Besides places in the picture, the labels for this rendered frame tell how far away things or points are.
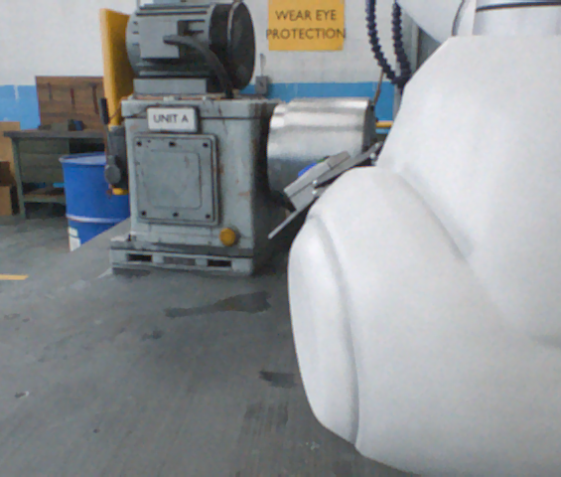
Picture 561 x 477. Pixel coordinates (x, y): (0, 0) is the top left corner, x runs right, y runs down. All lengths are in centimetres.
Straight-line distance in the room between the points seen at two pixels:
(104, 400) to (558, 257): 61
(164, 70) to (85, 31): 560
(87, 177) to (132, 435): 230
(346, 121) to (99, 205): 194
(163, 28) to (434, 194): 104
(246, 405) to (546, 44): 56
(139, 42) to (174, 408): 79
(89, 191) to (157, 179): 171
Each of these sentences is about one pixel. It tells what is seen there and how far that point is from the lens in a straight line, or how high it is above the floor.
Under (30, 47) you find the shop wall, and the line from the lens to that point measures 711.
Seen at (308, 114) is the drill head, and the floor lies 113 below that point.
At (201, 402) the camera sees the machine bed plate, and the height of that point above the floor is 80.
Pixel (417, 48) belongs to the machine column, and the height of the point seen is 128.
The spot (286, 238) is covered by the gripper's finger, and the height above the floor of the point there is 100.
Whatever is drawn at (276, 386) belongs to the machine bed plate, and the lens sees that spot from 74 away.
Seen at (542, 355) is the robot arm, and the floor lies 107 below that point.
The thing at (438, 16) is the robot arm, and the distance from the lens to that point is 63.
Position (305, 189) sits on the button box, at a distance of 72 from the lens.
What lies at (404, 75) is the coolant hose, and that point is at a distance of 122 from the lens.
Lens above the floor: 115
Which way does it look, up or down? 14 degrees down
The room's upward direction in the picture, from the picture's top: straight up
